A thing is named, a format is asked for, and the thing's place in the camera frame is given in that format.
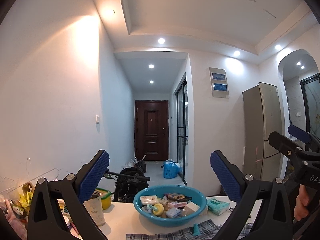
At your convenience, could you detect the yellow blue cigarette carton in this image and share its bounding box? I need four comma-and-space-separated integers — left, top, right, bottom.
165, 193, 186, 202

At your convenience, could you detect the white napkin pack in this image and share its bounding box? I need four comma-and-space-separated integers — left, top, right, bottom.
140, 195, 159, 206

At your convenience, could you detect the blue tissue pack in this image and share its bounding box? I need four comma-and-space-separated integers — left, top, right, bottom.
165, 208, 182, 219

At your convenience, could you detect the right hand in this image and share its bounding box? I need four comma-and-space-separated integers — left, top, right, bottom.
293, 185, 310, 221

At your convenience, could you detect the beige refrigerator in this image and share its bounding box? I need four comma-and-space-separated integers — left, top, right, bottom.
242, 82, 282, 181

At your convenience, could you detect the white marble tumbler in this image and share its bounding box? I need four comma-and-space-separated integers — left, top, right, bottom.
84, 191, 105, 226

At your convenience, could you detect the green wet wipes pack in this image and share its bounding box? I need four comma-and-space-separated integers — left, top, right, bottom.
207, 198, 230, 216

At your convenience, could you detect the yellow green lidded container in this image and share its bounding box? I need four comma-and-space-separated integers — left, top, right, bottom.
96, 188, 112, 210

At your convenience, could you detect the small teal tube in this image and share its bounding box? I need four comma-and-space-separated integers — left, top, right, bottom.
193, 223, 201, 236

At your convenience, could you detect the blue plastic basin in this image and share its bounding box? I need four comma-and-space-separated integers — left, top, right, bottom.
133, 185, 207, 227

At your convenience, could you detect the electrical panel box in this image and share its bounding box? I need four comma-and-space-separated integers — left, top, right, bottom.
209, 67, 229, 99

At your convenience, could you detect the white marble box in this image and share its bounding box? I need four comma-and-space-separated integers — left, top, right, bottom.
185, 202, 200, 213

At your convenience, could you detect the pink soap box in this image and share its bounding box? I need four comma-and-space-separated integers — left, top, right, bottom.
168, 202, 188, 209

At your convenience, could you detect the glass sliding door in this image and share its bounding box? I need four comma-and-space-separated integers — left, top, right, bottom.
175, 78, 188, 185

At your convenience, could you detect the blue plastic bag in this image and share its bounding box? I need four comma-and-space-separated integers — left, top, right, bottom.
163, 159, 180, 179

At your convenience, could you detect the yellow baby cup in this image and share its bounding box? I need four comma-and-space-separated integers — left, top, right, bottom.
152, 203, 164, 217

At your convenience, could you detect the dark wooden door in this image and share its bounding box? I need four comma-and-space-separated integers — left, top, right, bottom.
135, 100, 169, 161

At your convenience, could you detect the wire clothes hanger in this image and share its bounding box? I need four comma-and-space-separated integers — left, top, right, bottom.
1, 157, 60, 199

